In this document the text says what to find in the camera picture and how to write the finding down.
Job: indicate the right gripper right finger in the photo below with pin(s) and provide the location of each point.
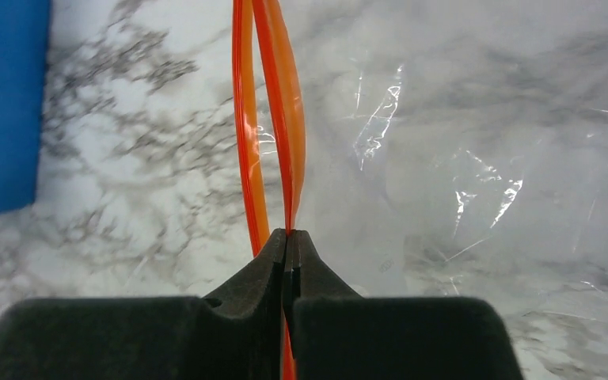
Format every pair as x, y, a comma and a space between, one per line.
338, 334

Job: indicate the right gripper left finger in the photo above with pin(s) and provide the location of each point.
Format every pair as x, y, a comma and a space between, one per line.
234, 332

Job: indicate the blue plastic bin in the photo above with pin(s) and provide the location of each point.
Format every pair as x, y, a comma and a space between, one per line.
24, 26

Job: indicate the clear zip top bag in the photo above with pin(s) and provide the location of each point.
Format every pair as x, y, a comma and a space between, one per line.
446, 148

